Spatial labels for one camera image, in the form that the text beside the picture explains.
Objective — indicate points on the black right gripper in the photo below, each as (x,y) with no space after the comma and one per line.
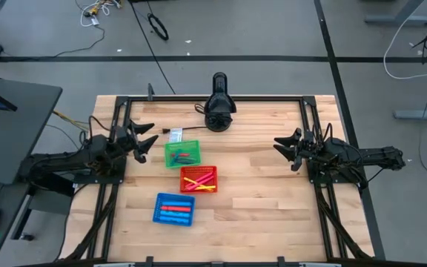
(308,150)

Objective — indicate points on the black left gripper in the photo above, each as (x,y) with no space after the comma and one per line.
(126,141)

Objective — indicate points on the short blue highlighter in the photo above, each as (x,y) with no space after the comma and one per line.
(176,157)

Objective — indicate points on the short pink highlighter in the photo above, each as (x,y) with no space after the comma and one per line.
(184,155)

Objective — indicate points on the short green highlighter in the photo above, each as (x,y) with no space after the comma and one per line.
(188,161)

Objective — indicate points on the yellow BIC highlighter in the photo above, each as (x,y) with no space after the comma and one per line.
(191,180)

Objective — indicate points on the pink clip-cap highlighter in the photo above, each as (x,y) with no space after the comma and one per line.
(208,181)
(208,175)

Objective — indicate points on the light blue highlighter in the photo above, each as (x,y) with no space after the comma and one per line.
(178,203)

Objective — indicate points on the reddish pink Sharpie highlighter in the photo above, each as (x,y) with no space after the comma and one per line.
(176,208)

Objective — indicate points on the yellow-orange highlighter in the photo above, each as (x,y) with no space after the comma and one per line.
(210,188)

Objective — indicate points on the blue Sharpie highlighter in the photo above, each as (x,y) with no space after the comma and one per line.
(176,214)

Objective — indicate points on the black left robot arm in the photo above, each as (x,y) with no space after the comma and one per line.
(69,159)

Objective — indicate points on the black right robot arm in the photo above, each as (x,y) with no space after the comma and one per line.
(365,157)

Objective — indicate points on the green plastic basket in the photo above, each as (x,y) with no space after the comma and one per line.
(169,148)

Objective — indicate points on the white paper tag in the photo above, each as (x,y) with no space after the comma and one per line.
(175,134)

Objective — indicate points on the red plastic basket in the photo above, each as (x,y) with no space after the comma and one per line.
(189,170)

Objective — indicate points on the blue plastic basket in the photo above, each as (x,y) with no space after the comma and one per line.
(155,207)

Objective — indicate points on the grey desk foot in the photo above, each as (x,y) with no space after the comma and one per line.
(399,19)
(421,114)

